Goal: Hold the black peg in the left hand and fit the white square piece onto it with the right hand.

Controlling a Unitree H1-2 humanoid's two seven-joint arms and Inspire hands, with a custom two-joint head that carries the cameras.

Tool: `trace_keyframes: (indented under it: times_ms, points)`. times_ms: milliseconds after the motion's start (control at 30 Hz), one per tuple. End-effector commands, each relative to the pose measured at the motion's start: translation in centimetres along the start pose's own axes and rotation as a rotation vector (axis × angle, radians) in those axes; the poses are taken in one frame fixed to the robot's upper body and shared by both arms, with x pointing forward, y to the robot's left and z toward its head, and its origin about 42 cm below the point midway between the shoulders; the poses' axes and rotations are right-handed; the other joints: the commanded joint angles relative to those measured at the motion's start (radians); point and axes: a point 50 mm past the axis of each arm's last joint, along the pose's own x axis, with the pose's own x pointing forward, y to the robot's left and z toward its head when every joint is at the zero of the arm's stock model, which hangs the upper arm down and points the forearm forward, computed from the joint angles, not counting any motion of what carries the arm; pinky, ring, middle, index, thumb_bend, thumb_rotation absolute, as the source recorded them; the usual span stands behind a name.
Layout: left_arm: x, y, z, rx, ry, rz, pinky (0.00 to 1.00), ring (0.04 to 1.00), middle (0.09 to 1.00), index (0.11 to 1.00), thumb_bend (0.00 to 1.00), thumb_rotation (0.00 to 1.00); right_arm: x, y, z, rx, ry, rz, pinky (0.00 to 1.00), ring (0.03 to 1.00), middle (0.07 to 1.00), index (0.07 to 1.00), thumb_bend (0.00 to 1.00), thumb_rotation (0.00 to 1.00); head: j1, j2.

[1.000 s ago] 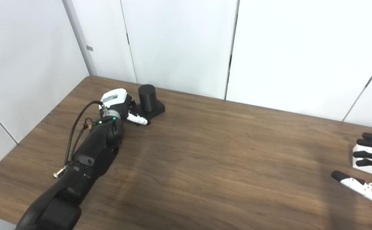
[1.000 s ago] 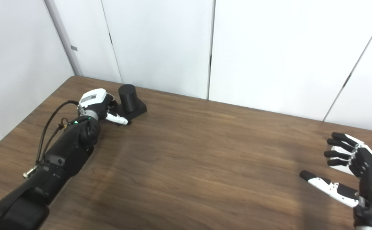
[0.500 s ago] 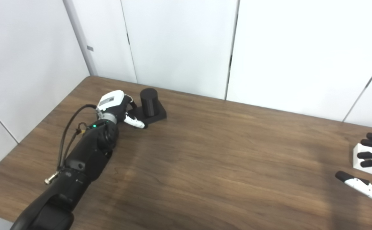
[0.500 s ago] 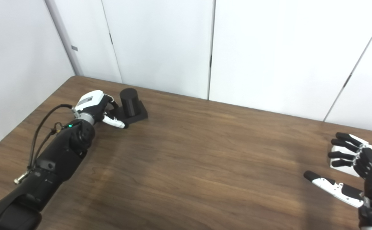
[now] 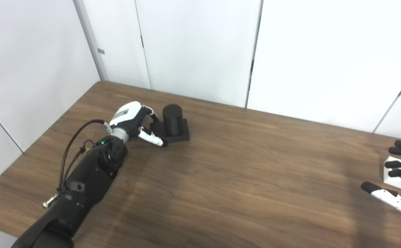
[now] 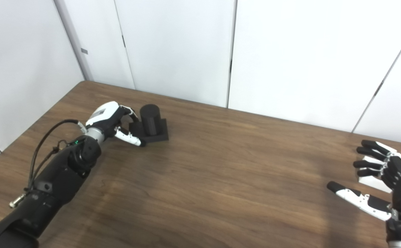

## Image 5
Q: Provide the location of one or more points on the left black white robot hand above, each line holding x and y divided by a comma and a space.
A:
126, 115

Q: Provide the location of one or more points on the black peg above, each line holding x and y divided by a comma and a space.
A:
172, 119

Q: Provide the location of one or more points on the grey wall corner post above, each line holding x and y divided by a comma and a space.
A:
87, 27

